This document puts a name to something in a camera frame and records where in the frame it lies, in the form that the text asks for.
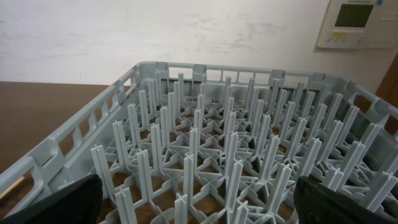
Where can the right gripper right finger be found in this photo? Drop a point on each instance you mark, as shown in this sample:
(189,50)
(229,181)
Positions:
(317,204)

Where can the grey dishwasher rack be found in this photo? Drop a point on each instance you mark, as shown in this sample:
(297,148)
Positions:
(180,142)

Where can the wooden chopstick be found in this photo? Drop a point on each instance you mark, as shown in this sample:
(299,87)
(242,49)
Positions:
(14,185)

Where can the wall control panel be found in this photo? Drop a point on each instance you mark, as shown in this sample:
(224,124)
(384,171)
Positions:
(359,24)

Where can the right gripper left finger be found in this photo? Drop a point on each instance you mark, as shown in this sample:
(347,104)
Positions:
(79,202)

